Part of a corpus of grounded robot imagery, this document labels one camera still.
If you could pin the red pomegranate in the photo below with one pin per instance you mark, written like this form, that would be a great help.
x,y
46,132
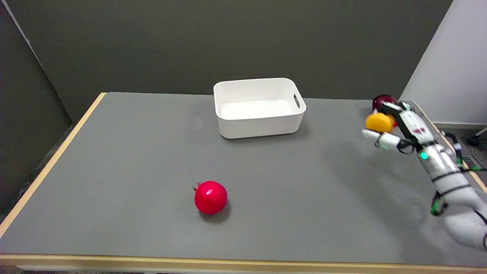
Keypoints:
x,y
210,197

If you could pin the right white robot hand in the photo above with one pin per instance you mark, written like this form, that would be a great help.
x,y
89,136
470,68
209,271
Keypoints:
x,y
411,125

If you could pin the black chair base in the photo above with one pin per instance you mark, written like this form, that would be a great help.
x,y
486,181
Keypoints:
x,y
476,138

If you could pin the white plastic box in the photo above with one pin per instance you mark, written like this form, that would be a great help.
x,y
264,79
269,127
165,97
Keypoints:
x,y
258,107

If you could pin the dark red apple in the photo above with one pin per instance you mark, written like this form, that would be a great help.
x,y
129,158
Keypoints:
x,y
384,101

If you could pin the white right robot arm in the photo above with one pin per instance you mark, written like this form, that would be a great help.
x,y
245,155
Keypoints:
x,y
452,182

